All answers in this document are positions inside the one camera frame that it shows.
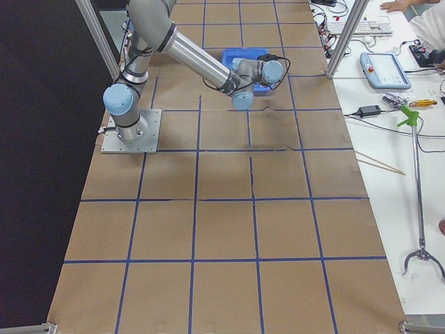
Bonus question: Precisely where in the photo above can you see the person in white shirt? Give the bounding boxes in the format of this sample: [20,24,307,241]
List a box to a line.
[380,0,444,50]

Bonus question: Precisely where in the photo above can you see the white keyboard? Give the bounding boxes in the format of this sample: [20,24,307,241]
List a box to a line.
[326,21,393,36]

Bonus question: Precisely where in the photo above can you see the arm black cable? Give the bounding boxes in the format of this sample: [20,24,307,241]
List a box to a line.
[257,54,291,91]

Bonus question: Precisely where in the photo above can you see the near aluminium frame post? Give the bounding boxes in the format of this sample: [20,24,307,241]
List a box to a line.
[75,0,120,81]

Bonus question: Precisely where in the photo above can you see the blue plastic tray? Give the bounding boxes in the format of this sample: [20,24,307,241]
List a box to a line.
[222,47,277,96]

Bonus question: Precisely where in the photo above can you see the bag of small parts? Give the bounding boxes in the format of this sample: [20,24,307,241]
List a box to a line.
[382,92,410,109]

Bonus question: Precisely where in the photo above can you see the teach pendant tablet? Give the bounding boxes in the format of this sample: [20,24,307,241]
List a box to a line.
[359,52,412,90]

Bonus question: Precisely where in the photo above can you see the wooden chopstick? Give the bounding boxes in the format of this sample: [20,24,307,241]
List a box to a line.
[354,150,405,175]
[358,159,405,175]

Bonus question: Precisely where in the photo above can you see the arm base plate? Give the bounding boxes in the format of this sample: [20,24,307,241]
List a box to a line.
[101,109,163,154]

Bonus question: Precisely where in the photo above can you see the yellow tool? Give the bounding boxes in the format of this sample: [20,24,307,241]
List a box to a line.
[409,99,437,108]

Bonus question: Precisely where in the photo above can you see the far right aluminium post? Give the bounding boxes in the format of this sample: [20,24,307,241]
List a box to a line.
[325,0,369,79]

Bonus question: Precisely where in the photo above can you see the green handled reacher grabber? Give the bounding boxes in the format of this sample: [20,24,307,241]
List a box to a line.
[397,105,444,281]

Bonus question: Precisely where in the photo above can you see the black power brick right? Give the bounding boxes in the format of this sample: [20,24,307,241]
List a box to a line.
[357,105,382,118]

